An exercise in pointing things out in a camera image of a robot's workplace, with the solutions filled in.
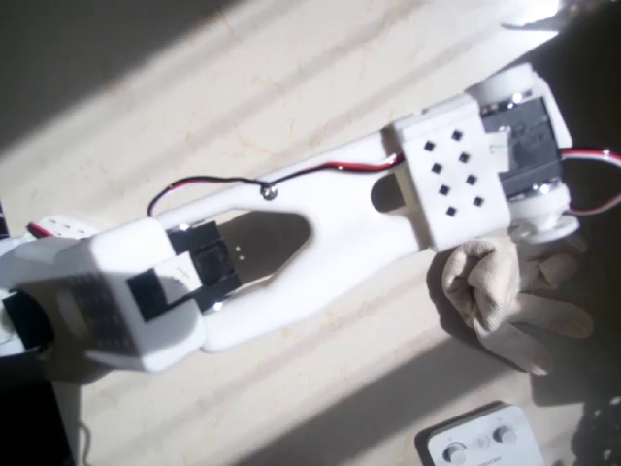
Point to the white knitted work glove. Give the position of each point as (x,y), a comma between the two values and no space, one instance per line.
(480,291)

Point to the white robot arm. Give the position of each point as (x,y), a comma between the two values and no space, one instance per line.
(339,228)

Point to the black flat panel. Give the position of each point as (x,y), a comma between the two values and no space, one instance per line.
(604,301)

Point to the white device with knobs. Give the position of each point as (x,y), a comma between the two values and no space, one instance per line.
(480,437)

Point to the white perforated base plate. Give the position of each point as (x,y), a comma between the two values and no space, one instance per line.
(63,227)

